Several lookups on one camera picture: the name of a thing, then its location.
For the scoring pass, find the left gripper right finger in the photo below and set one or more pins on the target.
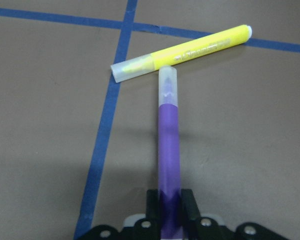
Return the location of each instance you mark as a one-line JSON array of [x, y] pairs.
[[190, 210]]

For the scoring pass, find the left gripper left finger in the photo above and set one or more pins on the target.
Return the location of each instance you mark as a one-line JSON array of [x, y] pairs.
[[153, 208]]

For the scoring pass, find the purple pen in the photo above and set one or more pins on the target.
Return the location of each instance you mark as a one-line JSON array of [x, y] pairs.
[[169, 171]]

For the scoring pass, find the yellow highlighter pen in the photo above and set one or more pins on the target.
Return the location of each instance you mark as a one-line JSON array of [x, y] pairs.
[[180, 53]]

